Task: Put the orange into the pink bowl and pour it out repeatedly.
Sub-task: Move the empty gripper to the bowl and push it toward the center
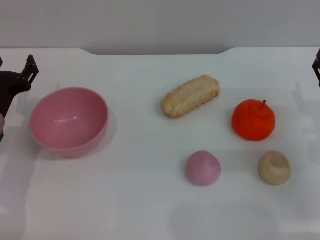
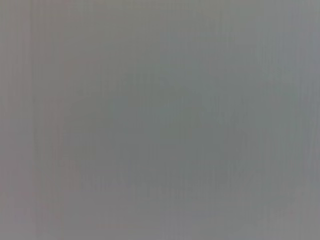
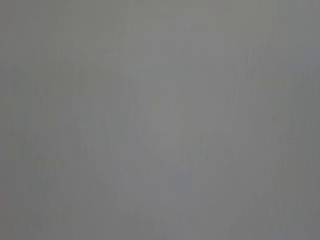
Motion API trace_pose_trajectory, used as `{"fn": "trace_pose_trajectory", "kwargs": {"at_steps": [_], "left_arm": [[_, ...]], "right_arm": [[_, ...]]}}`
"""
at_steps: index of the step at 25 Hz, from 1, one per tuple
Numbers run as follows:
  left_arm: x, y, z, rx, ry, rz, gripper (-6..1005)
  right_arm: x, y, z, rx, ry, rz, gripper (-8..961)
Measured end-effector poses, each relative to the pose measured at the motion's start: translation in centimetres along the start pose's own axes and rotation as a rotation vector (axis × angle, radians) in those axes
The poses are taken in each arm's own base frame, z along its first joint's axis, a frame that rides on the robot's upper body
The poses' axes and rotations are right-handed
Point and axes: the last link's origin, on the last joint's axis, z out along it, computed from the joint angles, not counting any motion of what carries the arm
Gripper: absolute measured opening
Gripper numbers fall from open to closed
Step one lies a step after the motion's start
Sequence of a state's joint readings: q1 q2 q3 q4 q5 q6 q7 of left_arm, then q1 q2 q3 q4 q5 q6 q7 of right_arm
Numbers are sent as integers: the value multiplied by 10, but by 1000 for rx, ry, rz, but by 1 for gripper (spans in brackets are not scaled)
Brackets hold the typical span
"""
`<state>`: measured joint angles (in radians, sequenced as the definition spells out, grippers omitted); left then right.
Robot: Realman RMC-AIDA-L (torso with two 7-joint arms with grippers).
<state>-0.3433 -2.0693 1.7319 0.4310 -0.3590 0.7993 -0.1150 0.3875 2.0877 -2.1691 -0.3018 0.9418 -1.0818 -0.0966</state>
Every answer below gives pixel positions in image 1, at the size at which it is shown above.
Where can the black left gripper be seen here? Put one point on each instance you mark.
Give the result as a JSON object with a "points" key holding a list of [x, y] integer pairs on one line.
{"points": [[10, 83]]}

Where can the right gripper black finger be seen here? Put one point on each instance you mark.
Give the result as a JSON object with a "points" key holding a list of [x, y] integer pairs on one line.
{"points": [[318, 67]]}

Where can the pink plastic bowl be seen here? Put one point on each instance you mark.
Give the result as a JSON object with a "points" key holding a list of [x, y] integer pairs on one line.
{"points": [[67, 122]]}

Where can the orange toy fruit with stem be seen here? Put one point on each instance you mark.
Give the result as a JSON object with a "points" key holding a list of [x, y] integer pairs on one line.
{"points": [[252, 122]]}

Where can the beige round bun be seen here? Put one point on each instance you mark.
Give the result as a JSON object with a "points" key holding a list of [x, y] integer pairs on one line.
{"points": [[274, 168]]}

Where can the long beige bread loaf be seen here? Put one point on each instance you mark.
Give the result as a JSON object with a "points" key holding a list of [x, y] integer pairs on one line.
{"points": [[190, 96]]}

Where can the pink round bun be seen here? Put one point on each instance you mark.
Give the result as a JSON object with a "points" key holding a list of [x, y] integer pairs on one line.
{"points": [[203, 168]]}

